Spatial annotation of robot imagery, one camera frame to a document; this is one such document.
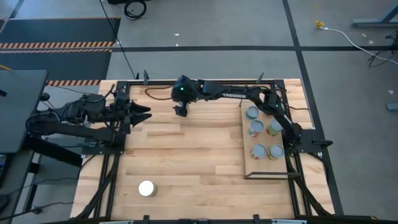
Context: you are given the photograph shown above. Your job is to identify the black cable on table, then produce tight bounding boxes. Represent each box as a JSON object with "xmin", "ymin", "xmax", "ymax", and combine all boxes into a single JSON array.
[{"xmin": 144, "ymin": 85, "xmax": 175, "ymax": 101}]

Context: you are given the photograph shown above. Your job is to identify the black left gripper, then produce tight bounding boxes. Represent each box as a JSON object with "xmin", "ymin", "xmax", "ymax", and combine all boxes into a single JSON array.
[{"xmin": 112, "ymin": 90, "xmax": 153, "ymax": 132}]

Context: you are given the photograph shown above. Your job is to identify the white red tomato can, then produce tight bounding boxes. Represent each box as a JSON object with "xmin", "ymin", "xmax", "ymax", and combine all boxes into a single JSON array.
[{"xmin": 267, "ymin": 144, "xmax": 285, "ymax": 161}]

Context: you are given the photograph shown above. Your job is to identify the mixed fruit can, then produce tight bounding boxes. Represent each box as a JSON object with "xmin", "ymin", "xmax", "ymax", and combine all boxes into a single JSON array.
[{"xmin": 250, "ymin": 143, "xmax": 267, "ymax": 161}]

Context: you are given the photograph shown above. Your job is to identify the black table frame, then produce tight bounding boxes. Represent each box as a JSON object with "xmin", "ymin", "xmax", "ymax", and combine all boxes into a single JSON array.
[{"xmin": 74, "ymin": 77, "xmax": 335, "ymax": 224}]

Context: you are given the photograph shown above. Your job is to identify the black hazard striped floor mat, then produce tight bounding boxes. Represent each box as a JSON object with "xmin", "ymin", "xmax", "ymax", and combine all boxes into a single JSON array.
[
  {"xmin": 0, "ymin": 49, "xmax": 113, "ymax": 87},
  {"xmin": 0, "ymin": 17, "xmax": 121, "ymax": 50}
]

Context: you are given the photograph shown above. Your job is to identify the black floor cable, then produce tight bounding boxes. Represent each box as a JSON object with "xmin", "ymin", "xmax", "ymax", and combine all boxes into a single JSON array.
[{"xmin": 98, "ymin": 0, "xmax": 139, "ymax": 79}]

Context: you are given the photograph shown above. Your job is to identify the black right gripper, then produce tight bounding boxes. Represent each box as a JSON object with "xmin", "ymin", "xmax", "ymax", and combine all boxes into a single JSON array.
[{"xmin": 172, "ymin": 93, "xmax": 191, "ymax": 118}]

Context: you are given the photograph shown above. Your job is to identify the yellowish label can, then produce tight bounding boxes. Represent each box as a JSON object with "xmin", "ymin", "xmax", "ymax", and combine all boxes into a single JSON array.
[{"xmin": 137, "ymin": 179, "xmax": 159, "ymax": 198}]

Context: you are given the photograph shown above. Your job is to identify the white floor cable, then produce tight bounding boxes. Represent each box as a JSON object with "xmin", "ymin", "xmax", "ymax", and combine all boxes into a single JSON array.
[{"xmin": 320, "ymin": 26, "xmax": 398, "ymax": 66}]

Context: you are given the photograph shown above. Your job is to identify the green label can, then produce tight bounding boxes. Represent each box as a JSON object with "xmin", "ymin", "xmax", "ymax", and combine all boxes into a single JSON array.
[{"xmin": 266, "ymin": 118, "xmax": 284, "ymax": 137}]

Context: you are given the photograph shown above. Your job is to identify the dark grey desk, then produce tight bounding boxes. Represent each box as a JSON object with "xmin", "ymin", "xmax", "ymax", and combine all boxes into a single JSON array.
[{"xmin": 0, "ymin": 70, "xmax": 49, "ymax": 155}]

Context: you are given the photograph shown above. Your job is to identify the tangled black floor cables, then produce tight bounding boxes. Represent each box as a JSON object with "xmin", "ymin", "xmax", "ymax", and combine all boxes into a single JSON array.
[{"xmin": 368, "ymin": 29, "xmax": 398, "ymax": 68}]

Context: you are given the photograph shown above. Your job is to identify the carrots can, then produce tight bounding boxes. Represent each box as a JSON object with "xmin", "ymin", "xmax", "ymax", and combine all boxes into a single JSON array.
[{"xmin": 248, "ymin": 119, "xmax": 265, "ymax": 138}]

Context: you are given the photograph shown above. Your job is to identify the teal tuna fish can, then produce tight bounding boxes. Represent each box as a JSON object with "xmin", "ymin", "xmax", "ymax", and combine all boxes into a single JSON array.
[{"xmin": 245, "ymin": 105, "xmax": 260, "ymax": 121}]

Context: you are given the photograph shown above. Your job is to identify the coiled black cable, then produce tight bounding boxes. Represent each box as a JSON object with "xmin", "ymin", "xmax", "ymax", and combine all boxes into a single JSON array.
[{"xmin": 123, "ymin": 0, "xmax": 147, "ymax": 21}]

